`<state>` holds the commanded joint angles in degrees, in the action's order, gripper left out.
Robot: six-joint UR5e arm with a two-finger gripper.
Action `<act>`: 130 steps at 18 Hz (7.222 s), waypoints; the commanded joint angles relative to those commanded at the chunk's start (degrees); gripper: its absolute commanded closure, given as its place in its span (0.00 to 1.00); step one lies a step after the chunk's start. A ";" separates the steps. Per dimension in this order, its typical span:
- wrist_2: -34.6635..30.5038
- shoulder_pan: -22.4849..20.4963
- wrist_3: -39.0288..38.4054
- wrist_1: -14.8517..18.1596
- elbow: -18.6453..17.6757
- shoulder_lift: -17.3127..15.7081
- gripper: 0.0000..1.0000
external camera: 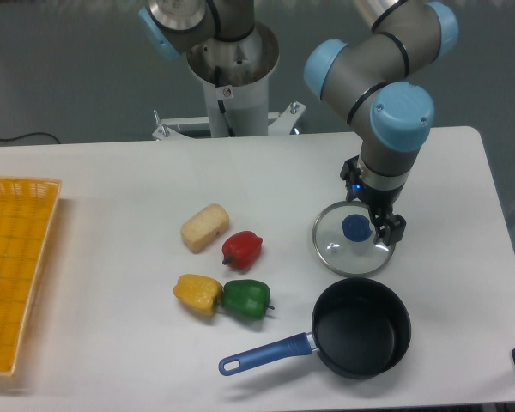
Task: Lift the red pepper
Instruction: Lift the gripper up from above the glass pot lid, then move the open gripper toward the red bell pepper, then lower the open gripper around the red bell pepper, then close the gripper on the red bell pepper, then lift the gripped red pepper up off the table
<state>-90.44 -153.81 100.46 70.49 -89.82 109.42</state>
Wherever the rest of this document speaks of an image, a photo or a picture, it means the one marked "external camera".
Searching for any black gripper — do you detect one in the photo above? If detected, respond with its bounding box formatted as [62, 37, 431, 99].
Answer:
[352, 177, 406, 245]

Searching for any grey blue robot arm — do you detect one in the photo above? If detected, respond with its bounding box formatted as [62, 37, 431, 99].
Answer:
[139, 1, 459, 245]

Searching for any red bell pepper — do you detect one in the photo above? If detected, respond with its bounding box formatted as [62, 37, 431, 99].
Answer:
[221, 231, 263, 271]

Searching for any green bell pepper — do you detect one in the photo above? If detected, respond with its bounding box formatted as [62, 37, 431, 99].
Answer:
[221, 279, 274, 320]

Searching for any yellow bell pepper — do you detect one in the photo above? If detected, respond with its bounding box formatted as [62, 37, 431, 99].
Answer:
[173, 274, 223, 317]

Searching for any glass lid blue knob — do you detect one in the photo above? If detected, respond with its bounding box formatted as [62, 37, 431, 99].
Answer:
[312, 200, 397, 278]

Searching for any beige bread loaf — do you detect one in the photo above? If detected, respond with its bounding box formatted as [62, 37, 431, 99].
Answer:
[180, 203, 230, 253]

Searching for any yellow wicker basket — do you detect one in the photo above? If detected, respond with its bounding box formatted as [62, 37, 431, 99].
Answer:
[0, 176, 62, 376]

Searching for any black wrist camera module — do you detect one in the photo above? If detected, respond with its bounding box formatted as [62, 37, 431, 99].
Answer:
[340, 156, 361, 202]

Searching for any black saucepan blue handle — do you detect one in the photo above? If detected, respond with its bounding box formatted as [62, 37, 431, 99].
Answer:
[218, 278, 411, 379]

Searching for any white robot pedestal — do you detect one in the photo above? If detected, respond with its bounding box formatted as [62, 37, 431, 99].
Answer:
[152, 22, 306, 141]

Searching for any black cable on floor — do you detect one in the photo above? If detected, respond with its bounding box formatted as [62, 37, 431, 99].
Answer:
[0, 132, 61, 144]

